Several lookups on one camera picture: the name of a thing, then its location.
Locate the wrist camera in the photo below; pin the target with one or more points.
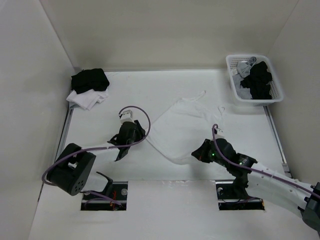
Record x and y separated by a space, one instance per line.
126 116
219 134

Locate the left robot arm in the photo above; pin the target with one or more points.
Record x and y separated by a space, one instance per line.
73 171

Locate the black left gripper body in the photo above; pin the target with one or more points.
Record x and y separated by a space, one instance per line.
137 135

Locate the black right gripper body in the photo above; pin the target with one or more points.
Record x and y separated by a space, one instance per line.
207 154

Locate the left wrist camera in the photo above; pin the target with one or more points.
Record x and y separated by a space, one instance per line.
126 116

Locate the white plastic basket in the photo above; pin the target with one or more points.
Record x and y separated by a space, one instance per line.
276 90

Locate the left metal table rail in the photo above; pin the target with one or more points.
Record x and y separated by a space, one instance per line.
64 133

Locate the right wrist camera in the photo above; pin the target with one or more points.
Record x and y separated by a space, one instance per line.
219 134

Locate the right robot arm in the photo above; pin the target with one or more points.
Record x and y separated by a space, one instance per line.
253 179

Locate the right metal table rail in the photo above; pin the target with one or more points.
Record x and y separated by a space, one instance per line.
272 125

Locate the folded white tank top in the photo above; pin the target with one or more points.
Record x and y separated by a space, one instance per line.
86 100

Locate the metal table rail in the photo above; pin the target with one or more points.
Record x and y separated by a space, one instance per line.
272 125
64 133

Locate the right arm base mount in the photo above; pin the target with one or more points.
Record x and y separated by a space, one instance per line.
231 199

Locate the folded black tank top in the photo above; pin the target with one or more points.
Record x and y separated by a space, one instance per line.
89 79

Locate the grey tank top in basket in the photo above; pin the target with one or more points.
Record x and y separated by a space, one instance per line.
241 71

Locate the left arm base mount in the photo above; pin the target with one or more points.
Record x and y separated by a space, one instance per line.
118 191

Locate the black tank top in basket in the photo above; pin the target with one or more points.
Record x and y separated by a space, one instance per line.
258 82

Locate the white tank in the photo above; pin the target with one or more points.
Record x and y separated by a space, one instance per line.
86 100
182 129

